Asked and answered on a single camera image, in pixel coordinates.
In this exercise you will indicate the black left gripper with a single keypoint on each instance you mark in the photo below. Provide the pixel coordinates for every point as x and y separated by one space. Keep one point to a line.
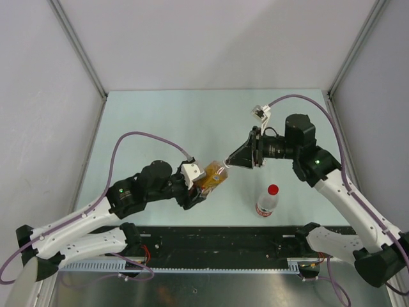
187 201

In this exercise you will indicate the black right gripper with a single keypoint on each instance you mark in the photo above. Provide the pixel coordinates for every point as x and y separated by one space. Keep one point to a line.
252 150

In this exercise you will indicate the amber tea bottle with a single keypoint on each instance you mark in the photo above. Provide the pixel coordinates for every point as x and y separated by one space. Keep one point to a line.
215 173

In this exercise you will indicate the white tea bottle cap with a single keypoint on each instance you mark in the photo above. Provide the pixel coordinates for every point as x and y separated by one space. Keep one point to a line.
226 163

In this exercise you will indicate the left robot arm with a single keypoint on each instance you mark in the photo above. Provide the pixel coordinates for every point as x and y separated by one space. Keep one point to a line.
89 231

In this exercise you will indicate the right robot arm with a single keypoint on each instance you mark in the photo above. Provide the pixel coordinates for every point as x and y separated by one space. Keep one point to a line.
378 250

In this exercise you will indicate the red cap water bottle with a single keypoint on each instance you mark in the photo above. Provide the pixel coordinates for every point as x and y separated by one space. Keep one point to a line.
268 201

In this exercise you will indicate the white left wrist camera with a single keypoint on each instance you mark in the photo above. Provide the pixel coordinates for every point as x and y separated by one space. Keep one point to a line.
192 172

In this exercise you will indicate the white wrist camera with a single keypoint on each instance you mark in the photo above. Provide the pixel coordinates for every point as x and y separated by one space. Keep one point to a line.
192 172
262 114

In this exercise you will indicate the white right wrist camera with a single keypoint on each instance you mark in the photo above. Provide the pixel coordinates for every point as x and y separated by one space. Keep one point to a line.
262 114

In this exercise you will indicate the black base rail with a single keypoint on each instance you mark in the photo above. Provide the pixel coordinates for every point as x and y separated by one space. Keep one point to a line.
224 248

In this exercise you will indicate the white slotted cable duct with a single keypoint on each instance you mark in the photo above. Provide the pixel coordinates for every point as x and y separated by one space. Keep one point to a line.
110 265

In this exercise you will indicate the aluminium corner frame post right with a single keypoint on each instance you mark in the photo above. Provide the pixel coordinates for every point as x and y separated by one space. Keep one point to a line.
359 42

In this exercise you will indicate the aluminium corner frame post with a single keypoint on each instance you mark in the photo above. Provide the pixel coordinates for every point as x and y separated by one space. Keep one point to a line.
77 46
359 42

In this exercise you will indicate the aluminium corner frame post left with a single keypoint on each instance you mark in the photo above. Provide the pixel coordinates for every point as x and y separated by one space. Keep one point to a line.
77 46

